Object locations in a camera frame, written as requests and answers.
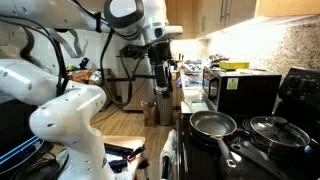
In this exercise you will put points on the stainless steel trash can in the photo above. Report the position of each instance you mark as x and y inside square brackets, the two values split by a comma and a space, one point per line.
[165, 110]

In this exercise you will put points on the white green-edged cutting board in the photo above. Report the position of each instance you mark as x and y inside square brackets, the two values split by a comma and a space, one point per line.
[196, 106]

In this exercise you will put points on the yellow flat box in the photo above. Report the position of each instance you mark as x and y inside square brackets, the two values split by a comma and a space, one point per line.
[233, 65]

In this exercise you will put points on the grey nonstick frying pan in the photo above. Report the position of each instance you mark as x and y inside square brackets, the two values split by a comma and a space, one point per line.
[211, 125]

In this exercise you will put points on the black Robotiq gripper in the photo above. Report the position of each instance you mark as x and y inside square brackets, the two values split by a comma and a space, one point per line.
[160, 53]

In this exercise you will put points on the white hanging towel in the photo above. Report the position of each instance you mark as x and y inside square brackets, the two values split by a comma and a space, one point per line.
[168, 146]

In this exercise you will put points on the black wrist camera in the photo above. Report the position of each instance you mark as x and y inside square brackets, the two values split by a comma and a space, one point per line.
[131, 51]

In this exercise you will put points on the wooden upper cabinets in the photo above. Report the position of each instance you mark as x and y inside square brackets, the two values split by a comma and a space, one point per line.
[213, 13]

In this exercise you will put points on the black electric stove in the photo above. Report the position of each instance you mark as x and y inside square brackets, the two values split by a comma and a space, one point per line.
[196, 160]

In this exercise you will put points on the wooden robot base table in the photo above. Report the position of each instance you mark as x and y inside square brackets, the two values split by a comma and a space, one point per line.
[126, 140]

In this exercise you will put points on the black microwave oven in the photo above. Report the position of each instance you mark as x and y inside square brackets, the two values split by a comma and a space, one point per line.
[250, 96]

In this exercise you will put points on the steel pot with glass lid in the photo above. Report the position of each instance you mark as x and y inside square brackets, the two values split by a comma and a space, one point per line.
[276, 133]

